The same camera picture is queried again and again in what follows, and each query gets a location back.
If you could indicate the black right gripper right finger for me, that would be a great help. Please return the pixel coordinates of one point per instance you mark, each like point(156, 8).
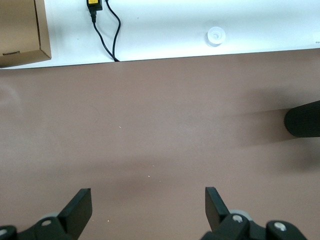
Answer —
point(225, 225)

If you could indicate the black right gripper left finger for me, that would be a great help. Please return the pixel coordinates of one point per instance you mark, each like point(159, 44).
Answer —
point(70, 220)

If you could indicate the black ribbed round object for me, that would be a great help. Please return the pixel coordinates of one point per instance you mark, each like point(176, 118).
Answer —
point(305, 120)

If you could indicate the brown table mat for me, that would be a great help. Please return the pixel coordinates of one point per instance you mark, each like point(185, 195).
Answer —
point(150, 112)

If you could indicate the brown cardboard box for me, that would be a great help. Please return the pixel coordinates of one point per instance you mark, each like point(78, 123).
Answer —
point(17, 30)

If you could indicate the black adapter yellow label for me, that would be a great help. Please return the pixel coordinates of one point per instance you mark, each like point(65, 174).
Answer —
point(94, 2)

